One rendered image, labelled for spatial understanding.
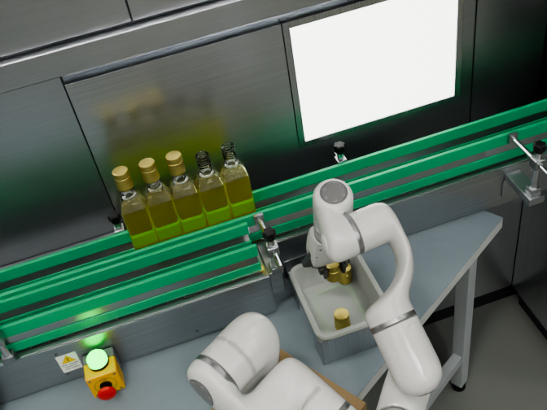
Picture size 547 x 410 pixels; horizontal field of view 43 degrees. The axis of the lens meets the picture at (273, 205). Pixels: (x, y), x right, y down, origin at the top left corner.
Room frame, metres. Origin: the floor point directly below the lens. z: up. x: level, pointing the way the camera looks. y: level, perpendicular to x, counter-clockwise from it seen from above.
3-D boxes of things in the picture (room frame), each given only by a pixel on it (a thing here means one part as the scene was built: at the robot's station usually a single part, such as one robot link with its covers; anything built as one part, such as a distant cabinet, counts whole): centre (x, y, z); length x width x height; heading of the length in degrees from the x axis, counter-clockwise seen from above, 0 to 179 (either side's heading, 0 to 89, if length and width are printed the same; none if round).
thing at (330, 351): (1.03, -0.10, 0.79); 0.27 x 0.17 x 0.08; 10
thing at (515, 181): (1.20, -0.61, 0.90); 0.17 x 0.05 x 0.23; 10
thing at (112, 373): (0.95, 0.44, 0.79); 0.07 x 0.07 x 0.07; 10
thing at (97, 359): (0.95, 0.44, 0.84); 0.05 x 0.05 x 0.03
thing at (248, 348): (0.75, 0.10, 1.01); 0.13 x 0.10 x 0.16; 133
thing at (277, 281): (1.10, 0.03, 0.85); 0.09 x 0.04 x 0.07; 10
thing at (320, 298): (1.01, -0.11, 0.80); 0.22 x 0.17 x 0.09; 10
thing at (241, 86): (1.37, -0.07, 1.15); 0.90 x 0.03 x 0.34; 100
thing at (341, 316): (0.96, -0.10, 0.79); 0.04 x 0.04 x 0.04
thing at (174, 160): (1.18, 0.19, 1.14); 0.04 x 0.04 x 0.04
